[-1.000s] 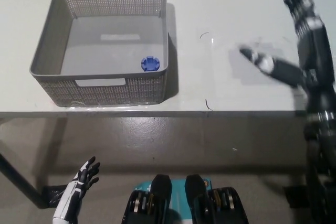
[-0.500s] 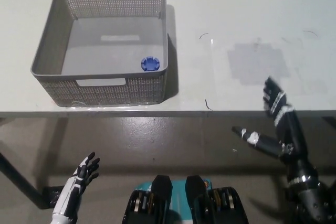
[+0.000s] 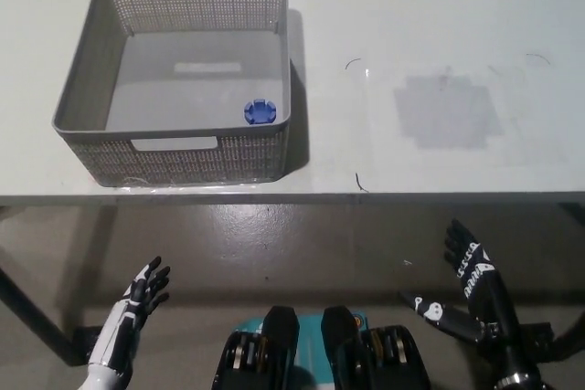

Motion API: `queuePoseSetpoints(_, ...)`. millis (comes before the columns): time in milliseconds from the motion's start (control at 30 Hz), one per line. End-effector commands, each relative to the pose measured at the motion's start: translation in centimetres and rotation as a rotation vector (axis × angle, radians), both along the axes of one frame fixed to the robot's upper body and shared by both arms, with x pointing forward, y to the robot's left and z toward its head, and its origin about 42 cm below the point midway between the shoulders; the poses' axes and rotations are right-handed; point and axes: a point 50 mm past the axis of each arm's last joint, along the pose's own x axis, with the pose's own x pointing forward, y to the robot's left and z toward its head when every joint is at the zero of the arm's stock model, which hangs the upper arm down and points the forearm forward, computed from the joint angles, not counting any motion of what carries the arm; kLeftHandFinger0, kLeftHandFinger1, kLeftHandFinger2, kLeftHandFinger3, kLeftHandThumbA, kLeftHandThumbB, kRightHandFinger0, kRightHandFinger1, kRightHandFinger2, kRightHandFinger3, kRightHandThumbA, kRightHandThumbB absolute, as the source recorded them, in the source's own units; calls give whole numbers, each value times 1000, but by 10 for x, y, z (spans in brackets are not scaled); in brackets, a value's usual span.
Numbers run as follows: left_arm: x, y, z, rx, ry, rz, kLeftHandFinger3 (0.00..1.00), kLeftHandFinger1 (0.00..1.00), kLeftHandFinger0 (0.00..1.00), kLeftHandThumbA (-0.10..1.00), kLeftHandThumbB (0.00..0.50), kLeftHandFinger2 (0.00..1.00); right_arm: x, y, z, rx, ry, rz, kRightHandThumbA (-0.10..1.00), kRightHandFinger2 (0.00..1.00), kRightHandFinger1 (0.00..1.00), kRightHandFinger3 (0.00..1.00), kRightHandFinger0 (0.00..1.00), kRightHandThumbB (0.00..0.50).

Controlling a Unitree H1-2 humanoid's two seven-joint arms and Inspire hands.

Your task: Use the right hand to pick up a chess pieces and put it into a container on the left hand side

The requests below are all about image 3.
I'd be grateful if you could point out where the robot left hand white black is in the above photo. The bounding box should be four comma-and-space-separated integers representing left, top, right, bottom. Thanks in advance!
86, 256, 172, 375

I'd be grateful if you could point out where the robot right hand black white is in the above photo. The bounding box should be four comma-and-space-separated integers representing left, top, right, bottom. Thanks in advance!
398, 218, 527, 364

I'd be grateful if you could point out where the blue chess rook piece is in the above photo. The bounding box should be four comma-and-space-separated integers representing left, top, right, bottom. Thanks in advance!
241, 97, 279, 127

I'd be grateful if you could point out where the grey perforated plastic basket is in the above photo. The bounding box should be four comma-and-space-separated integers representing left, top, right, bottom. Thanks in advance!
50, 0, 293, 188

